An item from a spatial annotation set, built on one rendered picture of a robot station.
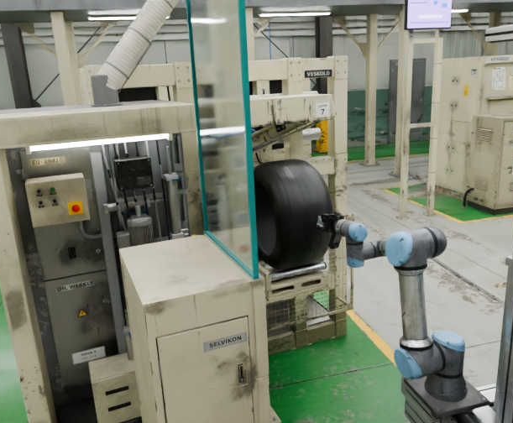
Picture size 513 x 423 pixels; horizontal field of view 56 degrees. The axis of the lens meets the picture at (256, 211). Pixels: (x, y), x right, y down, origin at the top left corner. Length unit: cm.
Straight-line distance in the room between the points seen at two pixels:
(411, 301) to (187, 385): 82
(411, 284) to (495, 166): 513
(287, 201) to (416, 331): 87
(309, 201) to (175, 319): 105
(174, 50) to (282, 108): 888
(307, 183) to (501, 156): 466
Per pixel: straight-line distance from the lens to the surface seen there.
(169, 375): 163
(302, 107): 275
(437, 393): 202
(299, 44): 1211
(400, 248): 172
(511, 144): 686
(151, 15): 251
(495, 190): 686
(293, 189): 233
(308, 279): 257
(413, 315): 181
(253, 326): 166
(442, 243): 180
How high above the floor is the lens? 191
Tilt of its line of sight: 16 degrees down
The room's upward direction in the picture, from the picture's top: 3 degrees counter-clockwise
